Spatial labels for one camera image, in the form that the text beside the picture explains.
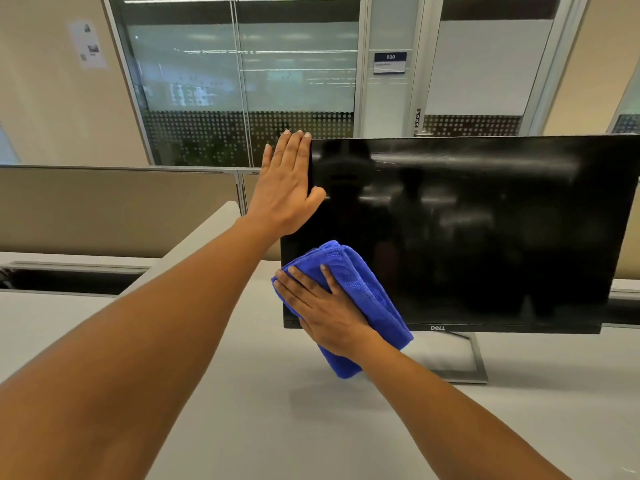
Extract person's right hand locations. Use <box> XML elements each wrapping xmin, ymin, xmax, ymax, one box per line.
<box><xmin>273</xmin><ymin>264</ymin><xmax>381</xmax><ymax>363</ymax></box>

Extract person's left hand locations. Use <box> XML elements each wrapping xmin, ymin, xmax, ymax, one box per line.
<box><xmin>245</xmin><ymin>129</ymin><xmax>327</xmax><ymax>241</ymax></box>

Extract blue microfibre cloth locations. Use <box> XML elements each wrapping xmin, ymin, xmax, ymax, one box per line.
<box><xmin>271</xmin><ymin>240</ymin><xmax>415</xmax><ymax>381</ymax></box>

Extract black Dell monitor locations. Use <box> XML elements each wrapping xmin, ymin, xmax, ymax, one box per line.
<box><xmin>279</xmin><ymin>134</ymin><xmax>640</xmax><ymax>335</ymax></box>

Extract person's right forearm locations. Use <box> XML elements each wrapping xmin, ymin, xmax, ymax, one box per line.
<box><xmin>349</xmin><ymin>332</ymin><xmax>571</xmax><ymax>480</ymax></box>

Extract person's left forearm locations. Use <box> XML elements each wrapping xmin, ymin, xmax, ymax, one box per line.
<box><xmin>0</xmin><ymin>217</ymin><xmax>279</xmax><ymax>480</ymax></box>

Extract green potted plant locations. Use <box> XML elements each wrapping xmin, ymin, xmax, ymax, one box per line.
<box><xmin>169</xmin><ymin>135</ymin><xmax>236</xmax><ymax>167</ymax></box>

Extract dotted frosted glass window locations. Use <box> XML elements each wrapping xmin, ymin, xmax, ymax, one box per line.
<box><xmin>102</xmin><ymin>0</ymin><xmax>370</xmax><ymax>168</ymax></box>
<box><xmin>606</xmin><ymin>59</ymin><xmax>640</xmax><ymax>137</ymax></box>

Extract blue white room sign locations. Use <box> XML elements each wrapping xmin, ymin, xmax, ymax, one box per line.
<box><xmin>373</xmin><ymin>51</ymin><xmax>409</xmax><ymax>76</ymax></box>

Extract beige partition panel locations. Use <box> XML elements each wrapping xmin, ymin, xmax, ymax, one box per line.
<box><xmin>0</xmin><ymin>164</ymin><xmax>242</xmax><ymax>259</ymax></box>
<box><xmin>241</xmin><ymin>169</ymin><xmax>640</xmax><ymax>281</ymax></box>

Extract white paper notice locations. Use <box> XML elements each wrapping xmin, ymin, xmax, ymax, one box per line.
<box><xmin>66</xmin><ymin>19</ymin><xmax>109</xmax><ymax>71</ymax></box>

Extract glass door silver frame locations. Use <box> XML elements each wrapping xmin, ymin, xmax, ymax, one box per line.
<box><xmin>402</xmin><ymin>0</ymin><xmax>592</xmax><ymax>139</ymax></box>

